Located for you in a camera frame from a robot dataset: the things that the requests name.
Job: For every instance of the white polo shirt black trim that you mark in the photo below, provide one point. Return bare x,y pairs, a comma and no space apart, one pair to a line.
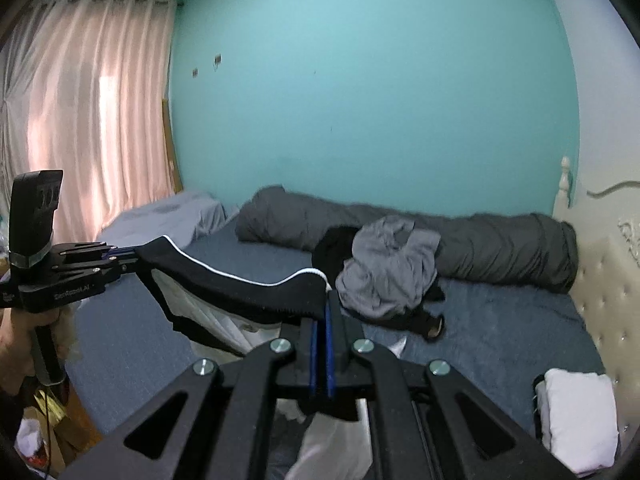
243,314

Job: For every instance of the cream tufted headboard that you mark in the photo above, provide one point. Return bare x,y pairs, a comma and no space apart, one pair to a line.
606,287

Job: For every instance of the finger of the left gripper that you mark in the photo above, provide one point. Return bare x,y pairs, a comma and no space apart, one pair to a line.
87,252
90,278

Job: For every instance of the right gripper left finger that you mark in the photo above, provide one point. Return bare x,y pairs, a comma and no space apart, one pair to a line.
212,422

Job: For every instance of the grey crumpled garment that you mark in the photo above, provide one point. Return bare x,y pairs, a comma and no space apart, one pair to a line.
391,269

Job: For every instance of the light grey pillow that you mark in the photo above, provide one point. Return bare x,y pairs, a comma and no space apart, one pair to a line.
183,217

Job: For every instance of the dark grey rolled duvet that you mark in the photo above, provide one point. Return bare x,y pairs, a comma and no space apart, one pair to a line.
529,249

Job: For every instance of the black garment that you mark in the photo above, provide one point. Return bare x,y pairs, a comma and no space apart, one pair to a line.
330,255

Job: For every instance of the black tracker camera box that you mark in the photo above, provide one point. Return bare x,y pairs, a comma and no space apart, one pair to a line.
34,200

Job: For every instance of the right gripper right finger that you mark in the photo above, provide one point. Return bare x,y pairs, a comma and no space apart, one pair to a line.
426,421

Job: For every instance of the pink curtain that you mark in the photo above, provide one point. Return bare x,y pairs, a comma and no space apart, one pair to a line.
82,90

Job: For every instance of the wooden window frame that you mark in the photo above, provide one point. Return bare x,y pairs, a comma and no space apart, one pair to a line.
176,181

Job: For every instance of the person's left hand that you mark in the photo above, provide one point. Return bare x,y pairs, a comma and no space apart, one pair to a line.
16,342

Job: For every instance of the folded white clothes stack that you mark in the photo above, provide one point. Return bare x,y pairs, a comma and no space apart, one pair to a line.
578,419

